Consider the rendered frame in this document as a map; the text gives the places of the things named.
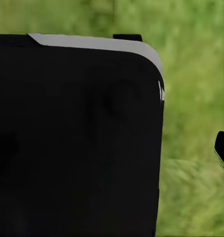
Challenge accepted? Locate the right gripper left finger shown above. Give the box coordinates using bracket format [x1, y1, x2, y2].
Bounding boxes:
[0, 131, 19, 179]

